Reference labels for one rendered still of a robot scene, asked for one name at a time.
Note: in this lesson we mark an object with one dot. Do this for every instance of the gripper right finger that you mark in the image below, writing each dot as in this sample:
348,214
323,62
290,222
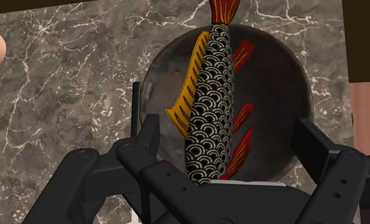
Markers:
333,183

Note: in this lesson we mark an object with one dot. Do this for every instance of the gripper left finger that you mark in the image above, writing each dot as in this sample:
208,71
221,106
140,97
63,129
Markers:
159,183

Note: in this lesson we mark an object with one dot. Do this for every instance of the black scaled toy fish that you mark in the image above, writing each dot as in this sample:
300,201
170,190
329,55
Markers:
214,102

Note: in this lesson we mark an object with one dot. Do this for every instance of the dark round plate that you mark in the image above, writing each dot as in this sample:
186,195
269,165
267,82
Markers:
274,102

